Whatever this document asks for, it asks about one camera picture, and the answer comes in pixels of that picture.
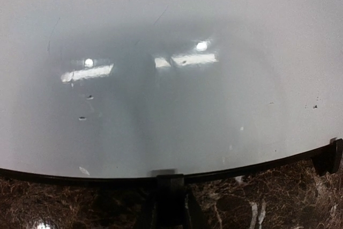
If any white whiteboard black frame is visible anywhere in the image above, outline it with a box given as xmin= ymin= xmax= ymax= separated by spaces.
xmin=1 ymin=0 xmax=342 ymax=182

